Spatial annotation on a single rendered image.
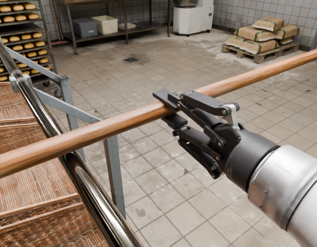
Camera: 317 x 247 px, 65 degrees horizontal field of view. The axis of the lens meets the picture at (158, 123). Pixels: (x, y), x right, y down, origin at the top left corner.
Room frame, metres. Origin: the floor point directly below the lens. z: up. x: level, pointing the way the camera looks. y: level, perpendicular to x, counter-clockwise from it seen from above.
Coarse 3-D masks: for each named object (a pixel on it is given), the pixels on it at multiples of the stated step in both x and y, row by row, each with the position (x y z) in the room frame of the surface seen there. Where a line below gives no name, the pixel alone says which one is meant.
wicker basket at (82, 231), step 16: (64, 208) 0.51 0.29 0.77; (80, 208) 0.53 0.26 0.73; (16, 224) 0.43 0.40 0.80; (32, 224) 0.46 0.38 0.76; (48, 224) 0.48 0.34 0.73; (64, 224) 0.50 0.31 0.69; (80, 224) 0.53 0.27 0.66; (16, 240) 0.42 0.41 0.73; (32, 240) 0.44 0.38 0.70; (48, 240) 0.47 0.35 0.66; (64, 240) 0.49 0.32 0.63; (80, 240) 0.51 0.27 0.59; (96, 240) 0.51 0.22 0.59
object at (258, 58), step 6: (294, 42) 4.68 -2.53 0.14; (222, 48) 4.55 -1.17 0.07; (228, 48) 4.44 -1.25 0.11; (234, 48) 4.34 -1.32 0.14; (276, 48) 4.32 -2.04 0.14; (282, 48) 4.32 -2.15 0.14; (294, 48) 4.53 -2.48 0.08; (240, 54) 4.23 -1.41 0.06; (246, 54) 4.35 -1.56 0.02; (252, 54) 4.03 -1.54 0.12; (258, 54) 3.97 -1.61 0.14; (264, 54) 3.99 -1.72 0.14; (276, 54) 4.24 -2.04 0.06; (282, 54) 4.35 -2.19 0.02; (258, 60) 3.93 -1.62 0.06; (264, 60) 4.04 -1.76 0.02
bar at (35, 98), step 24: (0, 48) 0.83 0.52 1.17; (48, 72) 1.07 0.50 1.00; (24, 96) 0.49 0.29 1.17; (48, 96) 0.62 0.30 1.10; (48, 120) 0.38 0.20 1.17; (72, 120) 1.09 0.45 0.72; (96, 120) 0.69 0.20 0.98; (72, 168) 0.26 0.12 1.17; (120, 168) 0.72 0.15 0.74; (96, 192) 0.21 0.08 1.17; (120, 192) 0.71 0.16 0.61; (96, 216) 0.18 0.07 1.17; (120, 216) 0.18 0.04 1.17; (120, 240) 0.15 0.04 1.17
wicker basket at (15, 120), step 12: (0, 84) 1.46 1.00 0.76; (0, 96) 1.45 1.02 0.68; (12, 96) 1.49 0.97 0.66; (0, 108) 1.43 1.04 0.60; (12, 108) 1.45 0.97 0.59; (24, 108) 1.45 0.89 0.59; (48, 108) 1.21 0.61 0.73; (0, 120) 0.99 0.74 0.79; (12, 120) 1.01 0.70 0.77; (24, 120) 1.04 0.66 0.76
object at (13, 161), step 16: (272, 64) 0.59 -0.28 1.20; (288, 64) 0.61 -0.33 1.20; (224, 80) 0.49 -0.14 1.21; (240, 80) 0.50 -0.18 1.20; (256, 80) 0.53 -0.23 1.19; (128, 112) 0.36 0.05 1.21; (144, 112) 0.36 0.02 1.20; (160, 112) 0.38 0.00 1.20; (176, 112) 0.40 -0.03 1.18; (80, 128) 0.31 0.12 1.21; (96, 128) 0.31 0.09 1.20; (112, 128) 0.32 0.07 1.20; (128, 128) 0.34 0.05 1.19; (32, 144) 0.27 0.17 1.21; (48, 144) 0.27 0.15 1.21; (64, 144) 0.28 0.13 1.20; (80, 144) 0.29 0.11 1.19; (0, 160) 0.24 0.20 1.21; (16, 160) 0.24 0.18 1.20; (32, 160) 0.25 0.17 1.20; (48, 160) 0.26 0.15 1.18; (0, 176) 0.23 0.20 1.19
